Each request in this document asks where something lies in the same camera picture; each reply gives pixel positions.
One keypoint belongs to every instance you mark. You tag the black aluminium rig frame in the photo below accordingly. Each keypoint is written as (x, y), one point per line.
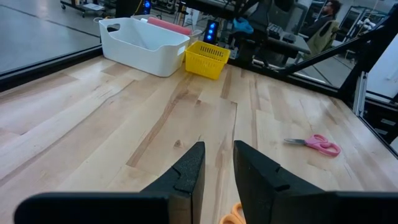
(342, 49)

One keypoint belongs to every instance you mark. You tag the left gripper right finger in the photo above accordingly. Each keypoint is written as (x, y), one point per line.
(264, 193)

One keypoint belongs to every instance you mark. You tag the pink paint bottle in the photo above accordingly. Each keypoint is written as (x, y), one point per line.
(169, 25)

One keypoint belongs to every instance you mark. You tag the white plastic bin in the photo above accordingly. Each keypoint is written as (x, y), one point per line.
(143, 53)

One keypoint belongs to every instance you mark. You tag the black equipment case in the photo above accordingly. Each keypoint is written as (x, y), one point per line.
(127, 7)

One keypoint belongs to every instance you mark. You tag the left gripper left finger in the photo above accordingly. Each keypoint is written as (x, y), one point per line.
(183, 193)

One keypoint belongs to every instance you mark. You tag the black desk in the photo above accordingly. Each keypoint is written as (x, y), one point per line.
(289, 46)

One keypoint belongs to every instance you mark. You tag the olive green jacket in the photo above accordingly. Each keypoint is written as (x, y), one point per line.
(323, 39)

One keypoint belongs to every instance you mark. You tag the person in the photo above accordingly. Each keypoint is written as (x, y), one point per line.
(323, 18)

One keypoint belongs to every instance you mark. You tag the yellow plastic basket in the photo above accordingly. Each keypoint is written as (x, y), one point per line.
(205, 65)

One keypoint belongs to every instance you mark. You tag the black rolling cart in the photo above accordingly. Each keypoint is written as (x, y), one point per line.
(82, 6)

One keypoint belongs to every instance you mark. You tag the black keyboard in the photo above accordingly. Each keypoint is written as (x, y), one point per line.
(274, 31)

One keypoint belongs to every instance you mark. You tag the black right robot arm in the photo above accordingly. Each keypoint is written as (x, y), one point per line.
(252, 46)

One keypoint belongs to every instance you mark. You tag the black computer mouse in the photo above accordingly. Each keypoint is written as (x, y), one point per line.
(289, 38)

